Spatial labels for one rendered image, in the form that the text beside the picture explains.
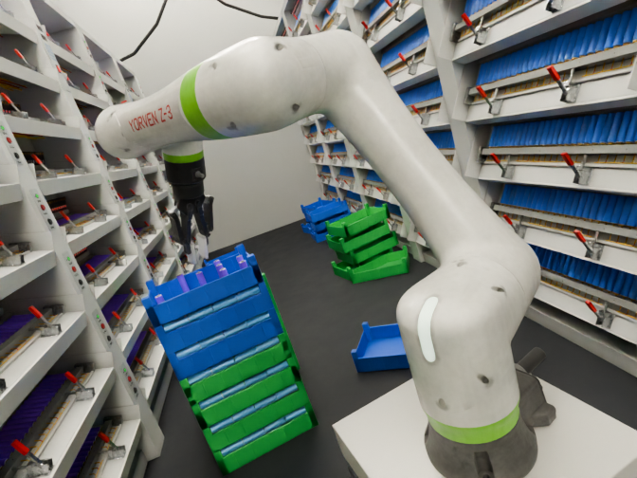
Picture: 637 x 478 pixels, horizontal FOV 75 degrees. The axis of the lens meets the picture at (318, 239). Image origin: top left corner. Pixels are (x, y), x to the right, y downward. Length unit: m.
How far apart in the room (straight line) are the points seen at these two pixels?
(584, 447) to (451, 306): 0.27
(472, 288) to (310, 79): 0.34
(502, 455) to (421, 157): 0.41
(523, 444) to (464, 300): 0.22
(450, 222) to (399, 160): 0.12
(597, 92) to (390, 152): 0.54
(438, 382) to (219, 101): 0.45
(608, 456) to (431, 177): 0.42
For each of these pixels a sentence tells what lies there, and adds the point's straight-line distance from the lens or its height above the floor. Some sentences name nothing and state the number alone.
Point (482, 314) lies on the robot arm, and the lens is 0.51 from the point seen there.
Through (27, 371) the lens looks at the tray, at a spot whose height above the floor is 0.54.
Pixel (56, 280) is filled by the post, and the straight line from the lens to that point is 1.38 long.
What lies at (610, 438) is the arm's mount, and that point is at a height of 0.34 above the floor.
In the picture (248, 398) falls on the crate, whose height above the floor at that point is 0.18.
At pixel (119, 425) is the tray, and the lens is 1.50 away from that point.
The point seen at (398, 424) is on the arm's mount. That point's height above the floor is 0.34.
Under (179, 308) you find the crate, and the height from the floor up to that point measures 0.50.
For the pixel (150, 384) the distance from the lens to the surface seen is 1.68.
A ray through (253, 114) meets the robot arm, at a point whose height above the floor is 0.86.
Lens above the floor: 0.82
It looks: 14 degrees down
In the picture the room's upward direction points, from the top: 18 degrees counter-clockwise
